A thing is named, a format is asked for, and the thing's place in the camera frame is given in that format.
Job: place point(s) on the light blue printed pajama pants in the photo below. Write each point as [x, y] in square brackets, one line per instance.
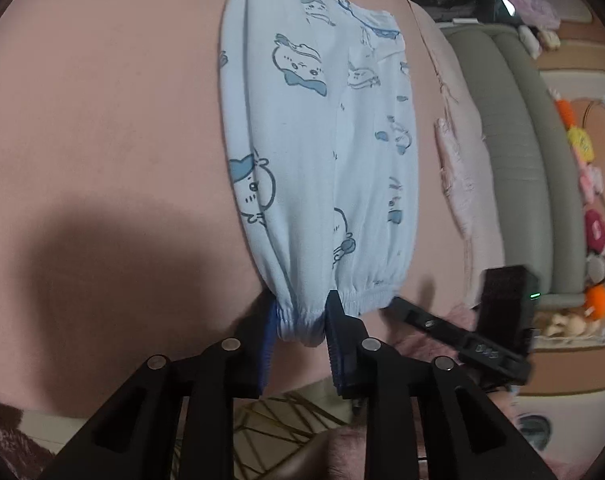
[307, 135]

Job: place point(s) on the pink fluffy rug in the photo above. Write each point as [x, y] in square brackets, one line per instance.
[12, 440]

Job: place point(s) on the orange round plush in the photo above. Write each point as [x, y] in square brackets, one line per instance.
[598, 302]

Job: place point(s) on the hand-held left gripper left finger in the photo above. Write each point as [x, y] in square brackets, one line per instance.
[268, 345]

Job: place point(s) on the bed with pink sheet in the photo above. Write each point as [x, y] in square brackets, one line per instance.
[107, 110]

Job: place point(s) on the white plush toy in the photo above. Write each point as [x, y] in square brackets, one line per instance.
[527, 40]

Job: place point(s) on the orange carrot plush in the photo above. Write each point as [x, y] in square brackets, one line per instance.
[564, 114]

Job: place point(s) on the pink frilly hat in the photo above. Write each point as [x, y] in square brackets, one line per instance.
[527, 5]

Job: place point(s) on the black white ball plush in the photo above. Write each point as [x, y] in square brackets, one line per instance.
[595, 270]

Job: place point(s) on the grey-green padded headboard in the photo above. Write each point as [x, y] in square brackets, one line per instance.
[532, 160]

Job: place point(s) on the beige doll plush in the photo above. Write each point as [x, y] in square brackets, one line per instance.
[550, 40]

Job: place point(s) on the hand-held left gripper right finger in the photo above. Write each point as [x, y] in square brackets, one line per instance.
[333, 355]

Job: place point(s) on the magenta round plush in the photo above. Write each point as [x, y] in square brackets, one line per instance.
[596, 230]

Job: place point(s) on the beige pillow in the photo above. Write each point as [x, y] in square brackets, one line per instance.
[482, 210]
[432, 50]

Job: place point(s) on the round dark teal object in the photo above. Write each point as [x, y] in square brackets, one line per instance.
[533, 432]

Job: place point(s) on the beige bunny plush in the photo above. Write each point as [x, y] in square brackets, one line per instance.
[567, 324]

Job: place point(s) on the yellow plush toy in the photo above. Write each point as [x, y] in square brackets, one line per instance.
[581, 145]

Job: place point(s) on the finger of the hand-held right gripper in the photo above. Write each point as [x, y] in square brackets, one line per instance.
[427, 322]

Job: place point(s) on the pink printed folded garment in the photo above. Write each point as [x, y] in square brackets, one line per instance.
[452, 170]

